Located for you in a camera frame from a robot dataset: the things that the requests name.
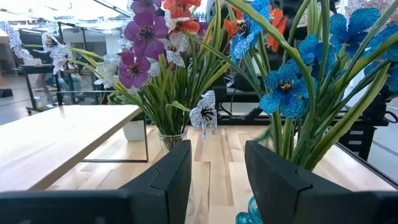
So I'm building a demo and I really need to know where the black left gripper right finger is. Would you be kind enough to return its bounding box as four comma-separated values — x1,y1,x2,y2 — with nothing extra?
244,140,398,224

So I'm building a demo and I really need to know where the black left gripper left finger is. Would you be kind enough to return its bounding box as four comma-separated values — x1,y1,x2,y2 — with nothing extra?
0,139,193,224

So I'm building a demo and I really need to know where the teal cut-glass vase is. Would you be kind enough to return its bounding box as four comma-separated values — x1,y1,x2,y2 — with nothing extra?
235,195,265,224

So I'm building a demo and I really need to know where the clear glass vase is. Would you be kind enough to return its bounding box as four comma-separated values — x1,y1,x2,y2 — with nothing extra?
157,129,195,216

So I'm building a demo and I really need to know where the blue artificial flower stem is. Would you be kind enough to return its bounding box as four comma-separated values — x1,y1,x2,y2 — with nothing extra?
223,0,398,172

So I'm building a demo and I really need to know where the green stem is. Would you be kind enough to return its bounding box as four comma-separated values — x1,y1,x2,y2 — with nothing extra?
164,18,218,141

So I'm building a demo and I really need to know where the white artificial flower stem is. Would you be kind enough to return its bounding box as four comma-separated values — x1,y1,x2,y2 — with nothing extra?
0,20,175,138
93,54,175,138

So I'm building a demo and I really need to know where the purple artificial flower stem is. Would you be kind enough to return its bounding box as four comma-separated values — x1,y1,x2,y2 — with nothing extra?
117,0,187,138

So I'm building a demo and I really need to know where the red artificial flower stem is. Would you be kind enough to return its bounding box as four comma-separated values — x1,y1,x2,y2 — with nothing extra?
161,0,289,94

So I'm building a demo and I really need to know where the green plant in white pot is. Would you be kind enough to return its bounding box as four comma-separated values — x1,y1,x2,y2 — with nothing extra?
107,91,147,142

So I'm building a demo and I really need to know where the person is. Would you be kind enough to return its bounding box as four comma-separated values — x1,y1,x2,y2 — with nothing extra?
39,73,85,105

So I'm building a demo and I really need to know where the wooden shelf with black frame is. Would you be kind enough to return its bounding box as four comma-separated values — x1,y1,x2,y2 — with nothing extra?
0,104,149,192

